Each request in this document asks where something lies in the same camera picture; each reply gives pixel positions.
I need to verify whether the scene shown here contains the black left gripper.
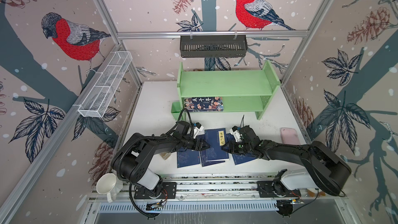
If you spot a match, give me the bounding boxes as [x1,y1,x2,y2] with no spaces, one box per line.
[181,136,210,151]

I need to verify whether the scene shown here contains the blue book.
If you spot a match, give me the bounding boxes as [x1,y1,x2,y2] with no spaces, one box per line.
[204,128,229,162]
[201,160,225,167]
[232,154,256,166]
[177,149,201,168]

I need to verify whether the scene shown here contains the colourful illustrated large book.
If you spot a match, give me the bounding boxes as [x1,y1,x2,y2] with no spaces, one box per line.
[183,96,224,112]

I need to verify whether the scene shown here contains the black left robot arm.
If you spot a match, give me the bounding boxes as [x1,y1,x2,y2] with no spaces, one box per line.
[110,109,210,219]

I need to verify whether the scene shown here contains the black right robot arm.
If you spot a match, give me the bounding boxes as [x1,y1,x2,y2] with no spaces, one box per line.
[221,125,352,196]

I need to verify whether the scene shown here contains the spice jar brown contents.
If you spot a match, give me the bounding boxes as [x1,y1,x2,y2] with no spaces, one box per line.
[160,152,171,160]

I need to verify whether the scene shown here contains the green plastic hanging bin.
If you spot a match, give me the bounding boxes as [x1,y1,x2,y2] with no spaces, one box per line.
[171,102,181,120]

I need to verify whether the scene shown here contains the green wooden shelf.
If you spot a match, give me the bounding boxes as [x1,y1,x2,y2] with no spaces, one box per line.
[177,61,280,120]

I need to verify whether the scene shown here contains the pink phone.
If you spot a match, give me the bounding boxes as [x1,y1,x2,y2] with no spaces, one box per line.
[280,128,301,145]

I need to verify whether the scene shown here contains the black hanging basket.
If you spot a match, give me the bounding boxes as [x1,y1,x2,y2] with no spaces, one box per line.
[180,35,248,58]

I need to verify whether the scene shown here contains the white cup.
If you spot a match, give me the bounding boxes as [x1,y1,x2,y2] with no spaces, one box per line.
[96,173,123,203]

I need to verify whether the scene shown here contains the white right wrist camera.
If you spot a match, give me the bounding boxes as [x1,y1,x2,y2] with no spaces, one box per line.
[233,128,243,143]

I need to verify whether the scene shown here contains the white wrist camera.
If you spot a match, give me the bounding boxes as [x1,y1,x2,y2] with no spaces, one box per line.
[192,122,204,139]
[233,128,243,143]

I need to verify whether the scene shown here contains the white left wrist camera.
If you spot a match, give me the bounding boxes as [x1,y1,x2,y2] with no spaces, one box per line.
[192,122,204,139]

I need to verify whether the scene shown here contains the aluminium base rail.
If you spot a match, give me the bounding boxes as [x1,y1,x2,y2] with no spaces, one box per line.
[86,173,327,214]

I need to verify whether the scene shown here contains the white wire mesh basket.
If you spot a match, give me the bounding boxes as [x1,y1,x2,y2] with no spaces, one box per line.
[78,51,132,118]

